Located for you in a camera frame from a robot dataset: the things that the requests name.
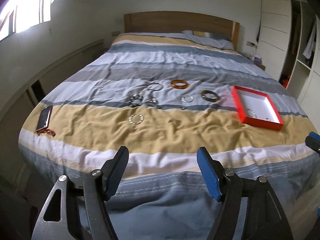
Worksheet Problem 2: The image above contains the window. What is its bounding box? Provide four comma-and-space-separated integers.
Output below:
1, 0, 55, 40

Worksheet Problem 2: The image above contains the grey pillow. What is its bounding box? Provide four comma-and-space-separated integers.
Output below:
182, 30, 235, 50

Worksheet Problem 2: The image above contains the dark brown bangle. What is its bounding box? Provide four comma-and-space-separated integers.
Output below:
201, 89, 220, 102

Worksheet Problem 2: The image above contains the black smartphone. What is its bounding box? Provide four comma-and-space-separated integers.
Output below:
36, 106, 53, 132

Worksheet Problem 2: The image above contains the wooden nightstand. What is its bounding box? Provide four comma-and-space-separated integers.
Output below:
247, 56, 266, 71

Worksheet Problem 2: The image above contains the amber bangle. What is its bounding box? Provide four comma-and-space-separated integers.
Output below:
171, 79, 189, 89

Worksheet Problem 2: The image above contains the wooden headboard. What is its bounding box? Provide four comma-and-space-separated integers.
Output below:
124, 11, 240, 48

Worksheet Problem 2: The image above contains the striped bed duvet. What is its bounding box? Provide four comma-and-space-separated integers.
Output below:
18, 33, 319, 239

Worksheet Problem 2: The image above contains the low white wall cabinet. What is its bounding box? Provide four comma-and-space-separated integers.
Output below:
1, 39, 104, 184

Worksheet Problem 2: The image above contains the silver link bracelet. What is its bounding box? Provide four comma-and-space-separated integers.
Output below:
147, 95, 162, 110

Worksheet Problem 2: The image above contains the black bead bracelet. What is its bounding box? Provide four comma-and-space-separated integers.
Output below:
126, 93, 145, 107

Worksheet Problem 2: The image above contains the white wardrobe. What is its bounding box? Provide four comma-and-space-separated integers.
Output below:
257, 0, 319, 119

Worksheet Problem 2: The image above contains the red jewelry box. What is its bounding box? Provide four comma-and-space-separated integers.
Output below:
232, 86, 284, 131

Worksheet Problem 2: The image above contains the thin silver bangle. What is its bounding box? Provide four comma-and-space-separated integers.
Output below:
147, 82, 163, 92

